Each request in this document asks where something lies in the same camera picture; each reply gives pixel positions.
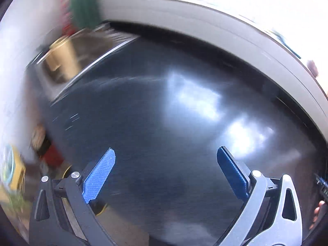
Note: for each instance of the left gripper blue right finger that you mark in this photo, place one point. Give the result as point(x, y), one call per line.
point(237, 174)

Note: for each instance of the yellow tape spool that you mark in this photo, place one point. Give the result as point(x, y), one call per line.
point(97, 205)

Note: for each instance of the yellow bin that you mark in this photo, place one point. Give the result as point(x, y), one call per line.
point(13, 169)

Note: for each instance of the steel kitchen sink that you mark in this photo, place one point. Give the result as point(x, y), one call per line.
point(59, 66)

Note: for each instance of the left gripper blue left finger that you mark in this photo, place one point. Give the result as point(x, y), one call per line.
point(95, 180)

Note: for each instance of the green bottle by sink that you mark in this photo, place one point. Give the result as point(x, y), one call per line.
point(85, 13)

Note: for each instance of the person's right hand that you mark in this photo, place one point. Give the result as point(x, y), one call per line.
point(317, 210)

